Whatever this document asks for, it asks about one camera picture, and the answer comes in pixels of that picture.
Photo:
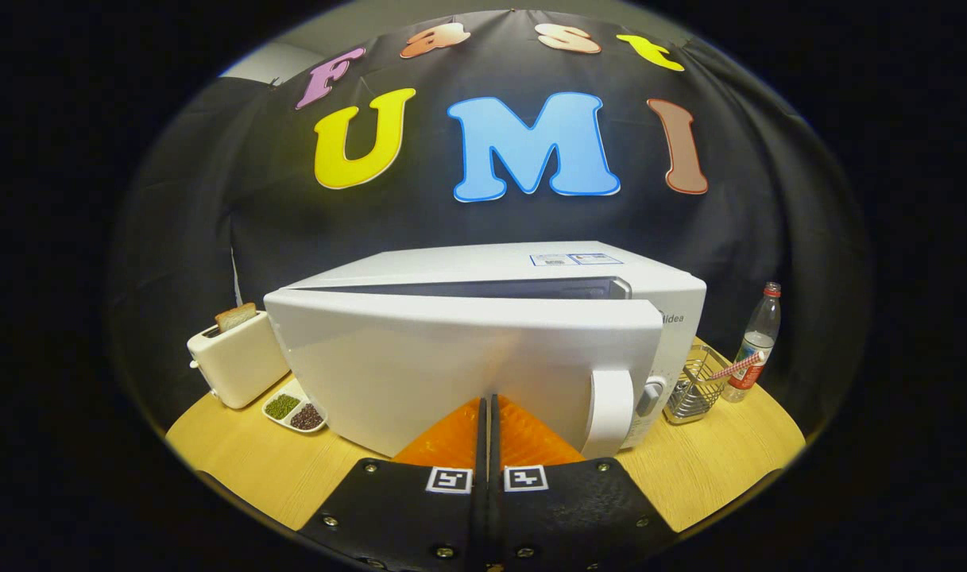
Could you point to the cream toaster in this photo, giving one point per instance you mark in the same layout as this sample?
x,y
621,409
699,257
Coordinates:
x,y
237,365

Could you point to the red striped straw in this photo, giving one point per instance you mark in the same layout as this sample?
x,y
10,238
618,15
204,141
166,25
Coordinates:
x,y
733,367

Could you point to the white microwave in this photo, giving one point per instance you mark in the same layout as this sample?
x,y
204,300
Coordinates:
x,y
419,365

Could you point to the toast slice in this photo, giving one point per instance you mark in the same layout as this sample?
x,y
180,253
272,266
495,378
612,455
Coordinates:
x,y
235,316

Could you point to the clear plastic bottle red label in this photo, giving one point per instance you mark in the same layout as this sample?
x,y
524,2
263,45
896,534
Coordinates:
x,y
757,342

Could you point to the white divided dish of beans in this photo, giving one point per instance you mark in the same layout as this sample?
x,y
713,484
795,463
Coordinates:
x,y
292,409

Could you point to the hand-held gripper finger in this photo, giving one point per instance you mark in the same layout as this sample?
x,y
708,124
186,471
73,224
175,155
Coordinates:
x,y
495,492
483,477

